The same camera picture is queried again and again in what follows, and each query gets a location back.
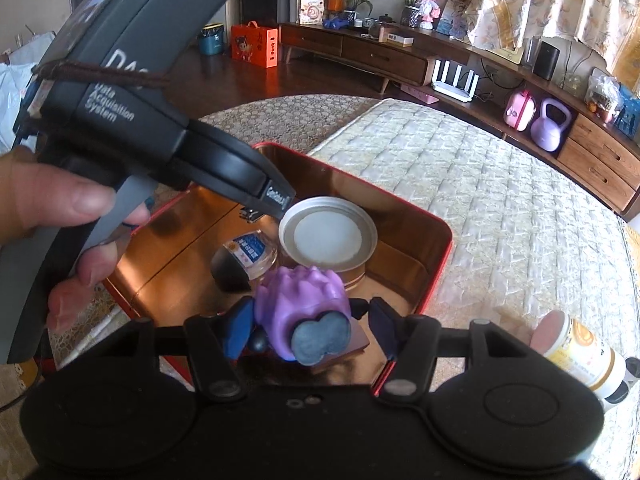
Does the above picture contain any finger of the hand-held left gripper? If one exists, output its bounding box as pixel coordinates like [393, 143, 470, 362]
[239, 176, 297, 224]

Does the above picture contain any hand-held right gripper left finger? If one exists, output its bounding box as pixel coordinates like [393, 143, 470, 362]
[116, 297, 256, 403]

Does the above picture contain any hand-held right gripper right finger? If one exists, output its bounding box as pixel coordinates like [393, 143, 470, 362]
[369, 297, 507, 404]

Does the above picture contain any round silver tin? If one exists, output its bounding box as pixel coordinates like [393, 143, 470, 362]
[278, 196, 378, 291]

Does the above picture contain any purple toy dinosaur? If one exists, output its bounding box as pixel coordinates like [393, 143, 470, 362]
[252, 265, 369, 364]

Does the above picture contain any small black blue-label bottle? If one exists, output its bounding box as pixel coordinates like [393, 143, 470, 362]
[210, 230, 279, 293]

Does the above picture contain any red tin box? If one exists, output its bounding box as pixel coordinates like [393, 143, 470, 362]
[102, 142, 454, 401]

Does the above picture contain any white yellow-label bottle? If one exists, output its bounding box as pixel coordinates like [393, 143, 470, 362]
[530, 310, 640, 413]

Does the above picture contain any person's left hand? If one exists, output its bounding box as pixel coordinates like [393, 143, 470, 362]
[0, 146, 152, 332]

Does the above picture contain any teal bucket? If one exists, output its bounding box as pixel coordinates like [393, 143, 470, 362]
[197, 22, 225, 57]

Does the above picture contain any orange gift bag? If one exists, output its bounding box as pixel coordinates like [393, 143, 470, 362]
[230, 21, 279, 68]

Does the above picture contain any white quilted table mat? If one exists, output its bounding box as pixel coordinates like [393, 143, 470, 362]
[307, 97, 640, 480]

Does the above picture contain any cereal box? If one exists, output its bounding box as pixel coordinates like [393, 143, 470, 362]
[299, 0, 328, 26]

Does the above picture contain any pink flat box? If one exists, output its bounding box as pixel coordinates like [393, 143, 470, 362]
[400, 84, 441, 105]

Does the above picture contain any wooden media cabinet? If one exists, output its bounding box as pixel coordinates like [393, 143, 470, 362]
[277, 22, 640, 221]

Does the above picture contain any white router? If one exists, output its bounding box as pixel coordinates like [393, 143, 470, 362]
[431, 59, 481, 95]

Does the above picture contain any purple kettlebell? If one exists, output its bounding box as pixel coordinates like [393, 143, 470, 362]
[530, 97, 573, 152]

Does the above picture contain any pink toy suitcase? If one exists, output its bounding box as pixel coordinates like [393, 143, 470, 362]
[503, 89, 536, 132]

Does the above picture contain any black speaker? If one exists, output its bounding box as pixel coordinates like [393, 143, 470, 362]
[532, 40, 561, 82]

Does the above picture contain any clear plastic bag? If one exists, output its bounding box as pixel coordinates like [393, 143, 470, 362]
[585, 67, 621, 121]

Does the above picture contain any floral hanging bedsheet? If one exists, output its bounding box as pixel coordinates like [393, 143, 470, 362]
[465, 0, 640, 91]

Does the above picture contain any brown cord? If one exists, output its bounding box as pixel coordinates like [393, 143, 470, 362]
[35, 59, 171, 88]

